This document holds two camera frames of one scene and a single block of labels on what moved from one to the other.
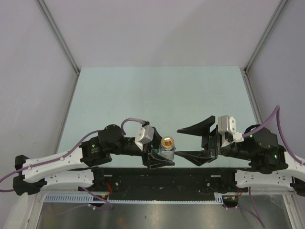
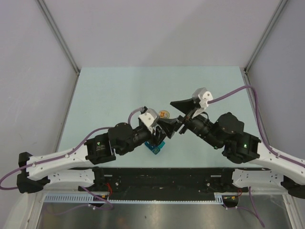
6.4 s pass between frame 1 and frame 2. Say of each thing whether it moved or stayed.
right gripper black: moved
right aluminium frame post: stayed
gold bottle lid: moved
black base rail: stayed
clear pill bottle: moved
